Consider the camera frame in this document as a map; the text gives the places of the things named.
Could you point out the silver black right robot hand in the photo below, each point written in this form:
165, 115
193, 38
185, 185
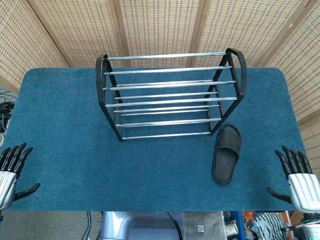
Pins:
303, 190

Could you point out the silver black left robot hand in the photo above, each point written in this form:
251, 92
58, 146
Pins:
7, 180

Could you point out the black slide sandal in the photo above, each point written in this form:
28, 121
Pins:
226, 162

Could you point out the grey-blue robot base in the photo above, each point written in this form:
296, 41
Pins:
140, 225

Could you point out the black and chrome shoe rack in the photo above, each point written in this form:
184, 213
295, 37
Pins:
170, 102

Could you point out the black white striped cloth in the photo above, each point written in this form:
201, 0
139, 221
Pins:
268, 225

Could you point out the blue carpet mat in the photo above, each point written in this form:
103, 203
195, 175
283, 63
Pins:
75, 150

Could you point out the white paper cup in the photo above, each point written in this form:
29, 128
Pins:
231, 228

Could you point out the grey cloth with QR code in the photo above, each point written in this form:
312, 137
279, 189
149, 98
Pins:
200, 222

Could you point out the woven bamboo folding screen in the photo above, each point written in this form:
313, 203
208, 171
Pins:
160, 27

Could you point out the blue metal frame post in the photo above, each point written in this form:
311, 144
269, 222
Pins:
238, 225

